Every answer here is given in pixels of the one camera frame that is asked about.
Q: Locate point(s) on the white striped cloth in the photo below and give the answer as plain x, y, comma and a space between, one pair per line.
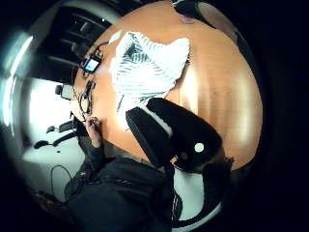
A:
145, 67

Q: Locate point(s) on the small device with lit screen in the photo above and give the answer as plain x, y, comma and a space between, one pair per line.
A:
91, 64

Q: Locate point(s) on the black office chair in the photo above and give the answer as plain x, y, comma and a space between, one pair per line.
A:
59, 135

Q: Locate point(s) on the white paper scrap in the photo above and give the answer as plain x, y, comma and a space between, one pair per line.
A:
115, 36

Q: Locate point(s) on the black round object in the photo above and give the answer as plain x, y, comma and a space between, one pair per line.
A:
190, 9

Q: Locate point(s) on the person in dark jacket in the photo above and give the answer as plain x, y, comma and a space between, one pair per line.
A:
122, 193

